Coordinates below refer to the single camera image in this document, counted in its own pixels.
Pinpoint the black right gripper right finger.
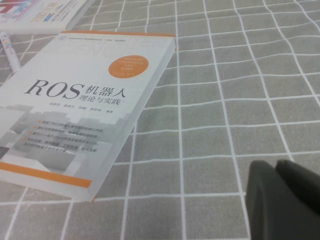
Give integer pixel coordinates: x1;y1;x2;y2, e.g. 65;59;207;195
274;159;320;216

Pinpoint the white paint marker colourful print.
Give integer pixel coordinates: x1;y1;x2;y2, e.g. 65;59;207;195
0;31;22;74

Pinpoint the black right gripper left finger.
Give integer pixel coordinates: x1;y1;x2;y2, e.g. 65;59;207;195
245;159;320;240

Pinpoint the white ROS robot textbook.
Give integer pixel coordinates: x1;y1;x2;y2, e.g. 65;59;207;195
0;31;177;203

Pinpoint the grey white checked tablecloth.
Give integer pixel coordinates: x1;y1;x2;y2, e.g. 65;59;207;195
0;0;320;240

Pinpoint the white HEEC conference book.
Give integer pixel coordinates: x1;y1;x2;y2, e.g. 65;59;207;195
0;0;95;35

